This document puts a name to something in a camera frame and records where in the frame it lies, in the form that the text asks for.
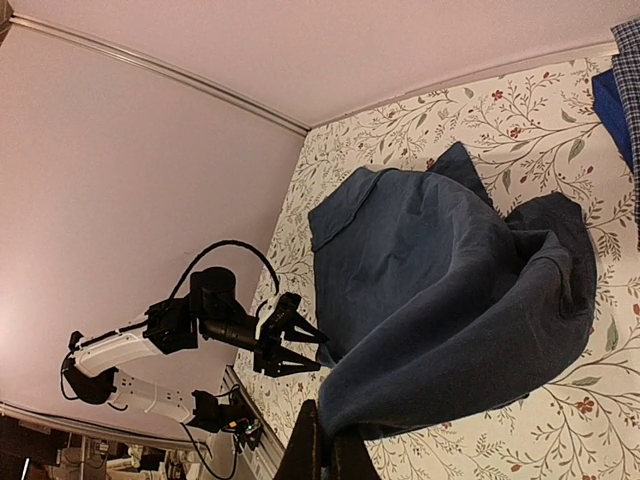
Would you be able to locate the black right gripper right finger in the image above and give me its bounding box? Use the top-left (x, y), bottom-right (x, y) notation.
top-left (329, 427), bottom-right (381, 480)

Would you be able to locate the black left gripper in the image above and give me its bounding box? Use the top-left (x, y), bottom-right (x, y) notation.
top-left (199, 312), bottom-right (328, 378)

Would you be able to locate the blue checkered button shirt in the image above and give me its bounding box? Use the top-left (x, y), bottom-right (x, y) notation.
top-left (610, 18), bottom-right (640, 196)

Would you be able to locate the grey blue garment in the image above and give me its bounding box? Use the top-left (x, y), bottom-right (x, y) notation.
top-left (308, 144), bottom-right (597, 440)

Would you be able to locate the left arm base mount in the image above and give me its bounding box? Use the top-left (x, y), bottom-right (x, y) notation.
top-left (187, 389), bottom-right (262, 450)

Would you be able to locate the floral patterned table cloth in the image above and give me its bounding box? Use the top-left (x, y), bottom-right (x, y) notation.
top-left (234, 58), bottom-right (639, 479)

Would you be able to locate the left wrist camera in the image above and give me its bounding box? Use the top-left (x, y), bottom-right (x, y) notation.
top-left (257, 292), bottom-right (304, 347)

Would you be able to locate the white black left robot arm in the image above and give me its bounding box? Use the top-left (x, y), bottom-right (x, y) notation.
top-left (61, 267), bottom-right (328, 433)

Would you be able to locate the folded royal blue garment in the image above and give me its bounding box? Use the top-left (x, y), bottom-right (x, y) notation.
top-left (591, 69), bottom-right (633, 171)

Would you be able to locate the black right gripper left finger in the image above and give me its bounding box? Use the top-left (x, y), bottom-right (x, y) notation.
top-left (282, 400), bottom-right (323, 480)

